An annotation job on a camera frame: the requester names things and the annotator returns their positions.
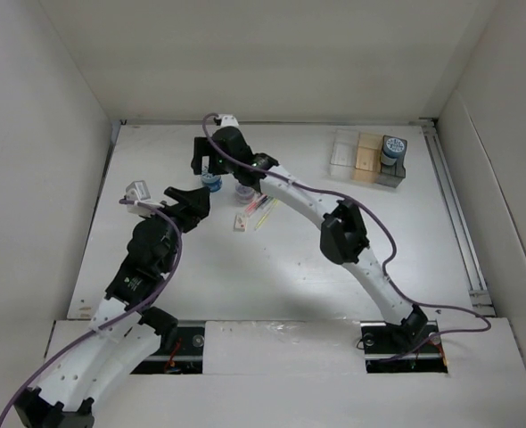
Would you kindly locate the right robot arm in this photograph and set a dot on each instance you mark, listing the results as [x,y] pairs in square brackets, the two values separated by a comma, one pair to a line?
[343,235]

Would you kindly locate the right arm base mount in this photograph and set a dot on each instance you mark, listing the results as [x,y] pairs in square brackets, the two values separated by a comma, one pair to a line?
[383,353]

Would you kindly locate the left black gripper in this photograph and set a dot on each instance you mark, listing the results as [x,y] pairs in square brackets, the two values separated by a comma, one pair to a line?
[191,207]

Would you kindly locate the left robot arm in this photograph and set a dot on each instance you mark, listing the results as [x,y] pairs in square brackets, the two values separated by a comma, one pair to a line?
[126,328]

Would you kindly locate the blue cleaning gel jar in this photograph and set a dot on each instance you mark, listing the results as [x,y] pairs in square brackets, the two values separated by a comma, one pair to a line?
[212,182]
[393,148]

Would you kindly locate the pink highlighter pen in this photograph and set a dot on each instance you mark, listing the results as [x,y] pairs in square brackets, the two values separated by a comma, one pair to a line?
[249,212]

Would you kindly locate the clear small staples box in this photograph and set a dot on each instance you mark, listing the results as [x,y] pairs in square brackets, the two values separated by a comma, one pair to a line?
[241,222]

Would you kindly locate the red pen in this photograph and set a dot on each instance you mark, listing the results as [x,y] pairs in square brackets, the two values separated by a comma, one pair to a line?
[257,203]

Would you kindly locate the wooden tray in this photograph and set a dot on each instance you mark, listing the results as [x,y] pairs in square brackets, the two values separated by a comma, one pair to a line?
[368,164]

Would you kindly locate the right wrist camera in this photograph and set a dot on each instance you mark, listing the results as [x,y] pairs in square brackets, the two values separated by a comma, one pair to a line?
[226,120]

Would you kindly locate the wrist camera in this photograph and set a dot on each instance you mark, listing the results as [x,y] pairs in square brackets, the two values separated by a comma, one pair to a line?
[137,191]
[226,120]

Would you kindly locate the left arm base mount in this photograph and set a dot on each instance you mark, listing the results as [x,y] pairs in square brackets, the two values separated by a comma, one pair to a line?
[184,357]

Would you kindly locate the clear jar of paper clips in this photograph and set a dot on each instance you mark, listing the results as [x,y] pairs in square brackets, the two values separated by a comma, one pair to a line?
[244,194]

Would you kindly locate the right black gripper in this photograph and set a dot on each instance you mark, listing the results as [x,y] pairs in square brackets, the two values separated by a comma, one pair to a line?
[201,150]

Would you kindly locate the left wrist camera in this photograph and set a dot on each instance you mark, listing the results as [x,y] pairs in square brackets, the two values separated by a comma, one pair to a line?
[137,191]

